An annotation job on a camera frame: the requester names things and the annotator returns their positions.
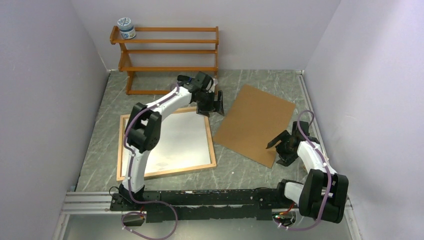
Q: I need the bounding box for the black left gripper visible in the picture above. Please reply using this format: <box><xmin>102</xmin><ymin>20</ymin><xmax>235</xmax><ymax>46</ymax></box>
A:
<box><xmin>194</xmin><ymin>90</ymin><xmax>224</xmax><ymax>117</ymax></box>

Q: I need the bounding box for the brown frame backing board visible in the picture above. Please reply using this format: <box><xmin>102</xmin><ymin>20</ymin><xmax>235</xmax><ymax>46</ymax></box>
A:
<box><xmin>213</xmin><ymin>84</ymin><xmax>296</xmax><ymax>168</ymax></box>

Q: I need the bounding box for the light wooden picture frame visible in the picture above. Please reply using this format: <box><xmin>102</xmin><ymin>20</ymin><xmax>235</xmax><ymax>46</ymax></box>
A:
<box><xmin>116</xmin><ymin>105</ymin><xmax>218</xmax><ymax>182</ymax></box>

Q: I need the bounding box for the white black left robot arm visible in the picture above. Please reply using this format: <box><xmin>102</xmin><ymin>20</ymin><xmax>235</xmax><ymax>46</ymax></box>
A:
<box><xmin>111</xmin><ymin>72</ymin><xmax>224</xmax><ymax>210</ymax></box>

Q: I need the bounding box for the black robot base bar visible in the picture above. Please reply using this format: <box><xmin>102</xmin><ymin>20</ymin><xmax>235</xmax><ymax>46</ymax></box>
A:
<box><xmin>109</xmin><ymin>187</ymin><xmax>297</xmax><ymax>223</ymax></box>

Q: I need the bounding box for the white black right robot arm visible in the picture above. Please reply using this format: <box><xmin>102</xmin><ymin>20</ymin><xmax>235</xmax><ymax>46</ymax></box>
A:
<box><xmin>267</xmin><ymin>121</ymin><xmax>349</xmax><ymax>224</ymax></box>

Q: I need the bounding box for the blue black stapler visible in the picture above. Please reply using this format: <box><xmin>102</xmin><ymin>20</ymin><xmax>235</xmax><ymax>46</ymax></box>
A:
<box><xmin>177</xmin><ymin>74</ymin><xmax>193</xmax><ymax>83</ymax></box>

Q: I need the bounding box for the orange wooden shelf rack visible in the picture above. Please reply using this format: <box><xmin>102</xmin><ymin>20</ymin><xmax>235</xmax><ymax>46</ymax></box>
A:
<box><xmin>109</xmin><ymin>25</ymin><xmax>220</xmax><ymax>95</ymax></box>

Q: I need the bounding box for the white blue lidded jar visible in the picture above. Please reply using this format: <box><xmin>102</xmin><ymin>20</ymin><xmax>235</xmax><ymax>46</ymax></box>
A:
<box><xmin>117</xmin><ymin>17</ymin><xmax>137</xmax><ymax>40</ymax></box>

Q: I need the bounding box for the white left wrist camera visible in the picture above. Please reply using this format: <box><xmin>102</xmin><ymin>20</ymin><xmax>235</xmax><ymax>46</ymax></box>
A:
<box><xmin>206</xmin><ymin>78</ymin><xmax>218</xmax><ymax>93</ymax></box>

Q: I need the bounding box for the aluminium rail frame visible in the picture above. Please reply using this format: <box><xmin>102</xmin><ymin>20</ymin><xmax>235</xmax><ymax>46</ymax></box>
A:
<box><xmin>51</xmin><ymin>69</ymin><xmax>362</xmax><ymax>240</ymax></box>

